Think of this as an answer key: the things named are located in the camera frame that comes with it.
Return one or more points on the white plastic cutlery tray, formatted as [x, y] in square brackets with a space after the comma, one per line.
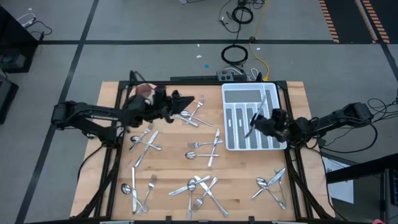
[239, 96]

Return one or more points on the white light bar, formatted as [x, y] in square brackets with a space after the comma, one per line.
[289, 222]
[116, 222]

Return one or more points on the silver spoon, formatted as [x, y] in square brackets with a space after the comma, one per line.
[126, 188]
[261, 182]
[189, 155]
[191, 184]
[135, 139]

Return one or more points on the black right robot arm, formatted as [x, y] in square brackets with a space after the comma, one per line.
[342, 115]

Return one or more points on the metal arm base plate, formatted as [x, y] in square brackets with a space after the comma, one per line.
[89, 136]

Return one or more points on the dark monitor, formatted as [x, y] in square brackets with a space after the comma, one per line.
[394, 186]

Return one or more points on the black floor box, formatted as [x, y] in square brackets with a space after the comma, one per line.
[6, 99]

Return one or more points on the white paper sheet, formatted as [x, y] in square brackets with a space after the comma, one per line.
[340, 191]

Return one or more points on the grey power strip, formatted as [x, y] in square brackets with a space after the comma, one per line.
[225, 76]

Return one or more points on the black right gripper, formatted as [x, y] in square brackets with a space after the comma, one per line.
[276, 126]

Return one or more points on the black desk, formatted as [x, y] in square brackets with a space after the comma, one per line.
[357, 170]

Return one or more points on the black cabinet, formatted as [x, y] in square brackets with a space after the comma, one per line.
[12, 37]

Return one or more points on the silver table knife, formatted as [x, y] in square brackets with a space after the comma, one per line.
[216, 135]
[134, 199]
[154, 137]
[180, 190]
[222, 211]
[278, 175]
[192, 123]

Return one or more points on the red round object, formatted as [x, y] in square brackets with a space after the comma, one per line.
[378, 222]

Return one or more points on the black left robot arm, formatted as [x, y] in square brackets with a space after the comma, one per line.
[77, 109]

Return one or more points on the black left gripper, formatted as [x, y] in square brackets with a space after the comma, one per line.
[168, 104]

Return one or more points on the silver forks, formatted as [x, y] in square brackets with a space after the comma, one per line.
[184, 114]

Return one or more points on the silver fork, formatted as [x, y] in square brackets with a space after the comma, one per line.
[263, 103]
[283, 196]
[196, 205]
[152, 180]
[201, 100]
[192, 145]
[150, 127]

